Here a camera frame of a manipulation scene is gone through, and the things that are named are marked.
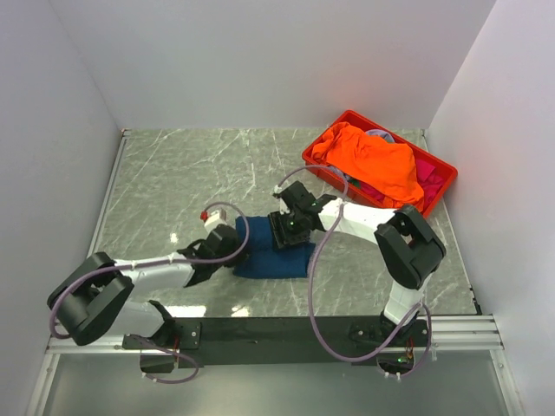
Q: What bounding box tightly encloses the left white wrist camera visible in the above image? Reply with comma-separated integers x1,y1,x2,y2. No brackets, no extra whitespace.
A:
200,208,228,233

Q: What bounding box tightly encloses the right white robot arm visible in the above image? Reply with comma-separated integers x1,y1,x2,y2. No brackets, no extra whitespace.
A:
269,181,447,346

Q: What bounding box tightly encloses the black base beam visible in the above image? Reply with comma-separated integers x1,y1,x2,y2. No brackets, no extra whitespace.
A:
123,315,391,369

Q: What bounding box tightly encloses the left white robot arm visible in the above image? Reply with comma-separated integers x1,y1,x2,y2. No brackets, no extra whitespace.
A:
47,224,248,348

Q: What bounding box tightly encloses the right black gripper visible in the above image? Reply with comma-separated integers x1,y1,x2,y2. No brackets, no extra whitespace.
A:
269,209,312,251

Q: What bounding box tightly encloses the orange t shirt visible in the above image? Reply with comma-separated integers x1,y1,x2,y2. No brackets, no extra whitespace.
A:
309,122,425,210

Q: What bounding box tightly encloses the red plastic bin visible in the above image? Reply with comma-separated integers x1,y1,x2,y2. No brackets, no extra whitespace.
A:
302,110,458,218

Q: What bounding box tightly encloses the lavender t shirt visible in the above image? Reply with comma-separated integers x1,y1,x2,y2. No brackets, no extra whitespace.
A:
365,129,395,143

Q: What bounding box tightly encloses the aluminium rail frame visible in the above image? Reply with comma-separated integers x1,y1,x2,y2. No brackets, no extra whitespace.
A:
45,315,505,354

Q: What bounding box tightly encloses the blue mickey t shirt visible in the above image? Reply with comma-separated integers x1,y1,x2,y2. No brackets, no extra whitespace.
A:
232,217,316,280

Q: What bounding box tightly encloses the magenta t shirt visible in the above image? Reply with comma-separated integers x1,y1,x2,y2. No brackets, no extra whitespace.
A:
358,159,446,209

